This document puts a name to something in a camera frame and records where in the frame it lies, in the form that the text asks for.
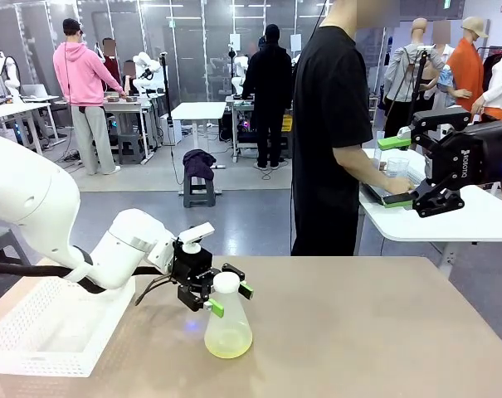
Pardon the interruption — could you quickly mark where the black plastic tray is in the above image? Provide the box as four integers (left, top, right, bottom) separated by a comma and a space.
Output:
360, 167, 428, 201

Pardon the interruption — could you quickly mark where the clear plastic measuring jug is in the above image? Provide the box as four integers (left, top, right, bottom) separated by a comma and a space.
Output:
386, 156, 411, 179

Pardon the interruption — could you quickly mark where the translucent plastic conical flask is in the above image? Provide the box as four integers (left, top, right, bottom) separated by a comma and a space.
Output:
203, 285, 254, 360

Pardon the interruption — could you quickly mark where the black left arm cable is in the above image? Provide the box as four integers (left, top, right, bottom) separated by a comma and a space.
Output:
0, 246, 177, 306

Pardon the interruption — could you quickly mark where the grey step stool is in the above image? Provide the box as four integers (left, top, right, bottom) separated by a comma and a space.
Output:
117, 132, 147, 166

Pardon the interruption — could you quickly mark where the person in pink hoodie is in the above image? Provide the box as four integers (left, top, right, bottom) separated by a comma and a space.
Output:
52, 18, 126, 177

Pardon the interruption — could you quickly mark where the grey laptop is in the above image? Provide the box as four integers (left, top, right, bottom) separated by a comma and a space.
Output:
21, 84, 49, 100

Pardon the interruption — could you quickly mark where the mannequin in orange trousers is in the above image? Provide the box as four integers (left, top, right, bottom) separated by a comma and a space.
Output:
470, 45, 502, 124

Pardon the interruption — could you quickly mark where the white standing table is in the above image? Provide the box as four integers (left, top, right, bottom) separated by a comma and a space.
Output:
170, 101, 227, 196

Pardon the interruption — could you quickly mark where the white perforated plastic basket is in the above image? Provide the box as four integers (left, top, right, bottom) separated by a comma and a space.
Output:
0, 275, 137, 378

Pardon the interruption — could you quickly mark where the person in black hoodie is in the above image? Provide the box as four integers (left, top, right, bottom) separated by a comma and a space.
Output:
241, 23, 294, 169

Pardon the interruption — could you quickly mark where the person's right forearm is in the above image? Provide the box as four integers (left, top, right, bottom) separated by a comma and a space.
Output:
332, 143, 395, 195

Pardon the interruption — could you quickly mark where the mannequin in grey shirt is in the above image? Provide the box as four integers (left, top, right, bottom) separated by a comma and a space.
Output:
383, 17, 447, 142

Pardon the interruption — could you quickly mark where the black camera tripod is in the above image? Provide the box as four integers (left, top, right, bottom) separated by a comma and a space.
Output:
158, 51, 176, 146
377, 45, 432, 125

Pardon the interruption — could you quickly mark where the long white desk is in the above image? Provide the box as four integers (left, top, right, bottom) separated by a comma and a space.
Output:
0, 101, 64, 169

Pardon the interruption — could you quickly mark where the person's right hand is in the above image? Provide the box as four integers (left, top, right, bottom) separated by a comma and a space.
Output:
378, 173, 417, 196

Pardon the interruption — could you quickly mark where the seated person in dark top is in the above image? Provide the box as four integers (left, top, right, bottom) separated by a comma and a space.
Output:
123, 61, 139, 97

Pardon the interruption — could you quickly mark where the white computer tower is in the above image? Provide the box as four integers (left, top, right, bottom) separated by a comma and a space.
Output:
159, 114, 183, 146

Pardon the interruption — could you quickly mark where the mannequin in orange robe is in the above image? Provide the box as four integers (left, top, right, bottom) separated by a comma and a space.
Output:
445, 16, 490, 115

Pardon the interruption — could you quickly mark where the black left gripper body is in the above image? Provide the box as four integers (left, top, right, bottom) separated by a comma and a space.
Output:
172, 244, 215, 291

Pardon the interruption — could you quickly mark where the dark cloth bundle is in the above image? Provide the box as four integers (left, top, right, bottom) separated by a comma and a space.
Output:
182, 148, 217, 182

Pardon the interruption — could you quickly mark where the white side table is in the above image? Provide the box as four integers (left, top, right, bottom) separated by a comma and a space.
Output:
357, 147, 502, 242

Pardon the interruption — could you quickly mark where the grey work desk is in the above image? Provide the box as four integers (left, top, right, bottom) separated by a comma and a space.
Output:
103, 95, 160, 163

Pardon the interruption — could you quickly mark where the person in black t-shirt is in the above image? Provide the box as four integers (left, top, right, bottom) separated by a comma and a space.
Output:
290, 0, 395, 257

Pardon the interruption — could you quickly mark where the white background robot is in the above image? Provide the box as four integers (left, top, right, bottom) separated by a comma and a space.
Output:
231, 53, 251, 97
132, 51, 161, 96
0, 51, 22, 104

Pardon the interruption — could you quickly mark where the mannequin in blue patterned dress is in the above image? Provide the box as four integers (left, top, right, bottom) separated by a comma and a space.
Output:
431, 20, 472, 113

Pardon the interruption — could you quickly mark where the grey plastic stool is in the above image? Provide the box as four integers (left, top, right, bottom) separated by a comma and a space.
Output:
0, 230, 32, 306
183, 176, 217, 209

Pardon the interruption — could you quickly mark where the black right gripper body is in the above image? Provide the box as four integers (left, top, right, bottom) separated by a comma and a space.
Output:
424, 119, 502, 192

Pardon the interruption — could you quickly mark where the person in dark red top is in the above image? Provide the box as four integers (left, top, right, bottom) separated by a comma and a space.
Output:
100, 37, 124, 92

